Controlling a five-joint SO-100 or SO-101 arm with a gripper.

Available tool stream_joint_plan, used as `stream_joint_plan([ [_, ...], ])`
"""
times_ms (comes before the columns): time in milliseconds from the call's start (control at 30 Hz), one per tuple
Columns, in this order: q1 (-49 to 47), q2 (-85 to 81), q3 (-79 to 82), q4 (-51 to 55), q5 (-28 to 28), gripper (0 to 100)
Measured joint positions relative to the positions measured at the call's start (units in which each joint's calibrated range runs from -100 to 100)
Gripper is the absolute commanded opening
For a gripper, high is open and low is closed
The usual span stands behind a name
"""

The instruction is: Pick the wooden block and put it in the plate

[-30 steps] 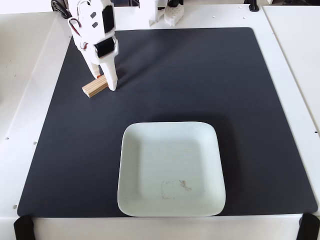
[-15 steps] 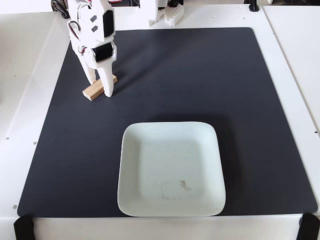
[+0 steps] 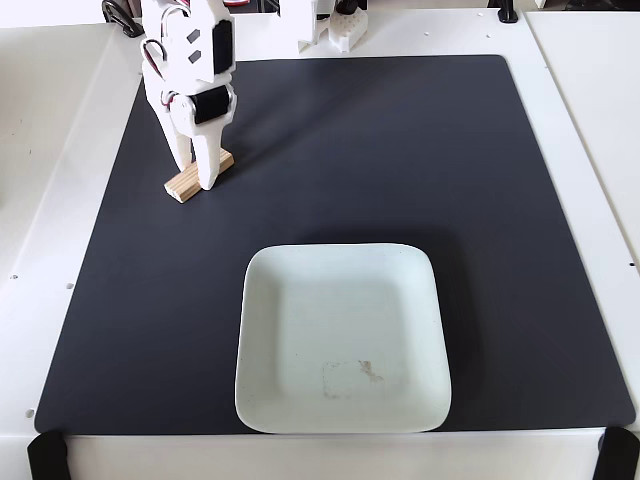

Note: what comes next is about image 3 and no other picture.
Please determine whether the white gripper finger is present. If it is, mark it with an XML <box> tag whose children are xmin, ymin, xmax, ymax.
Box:
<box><xmin>191</xmin><ymin>115</ymin><xmax>232</xmax><ymax>192</ymax></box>
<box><xmin>158</xmin><ymin>107</ymin><xmax>195</xmax><ymax>170</ymax></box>

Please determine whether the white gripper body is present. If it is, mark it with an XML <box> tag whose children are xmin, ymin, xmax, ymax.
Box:
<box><xmin>141</xmin><ymin>59</ymin><xmax>239</xmax><ymax>132</ymax></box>

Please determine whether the plywood wooden block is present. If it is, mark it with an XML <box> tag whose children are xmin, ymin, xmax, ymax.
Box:
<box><xmin>163</xmin><ymin>149</ymin><xmax>235</xmax><ymax>205</ymax></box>

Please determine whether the pale square plate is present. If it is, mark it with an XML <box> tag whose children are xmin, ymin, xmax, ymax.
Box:
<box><xmin>233</xmin><ymin>242</ymin><xmax>454</xmax><ymax>435</ymax></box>

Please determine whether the black table clamp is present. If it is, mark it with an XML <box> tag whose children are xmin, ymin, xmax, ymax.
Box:
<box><xmin>487</xmin><ymin>0</ymin><xmax>520</xmax><ymax>24</ymax></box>
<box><xmin>101</xmin><ymin>0</ymin><xmax>144</xmax><ymax>39</ymax></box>

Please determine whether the black rubber mat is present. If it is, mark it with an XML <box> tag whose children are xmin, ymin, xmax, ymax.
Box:
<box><xmin>33</xmin><ymin>53</ymin><xmax>637</xmax><ymax>436</ymax></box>

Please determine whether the red white servo cable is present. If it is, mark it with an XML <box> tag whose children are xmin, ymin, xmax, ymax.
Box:
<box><xmin>141</xmin><ymin>4</ymin><xmax>190</xmax><ymax>69</ymax></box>

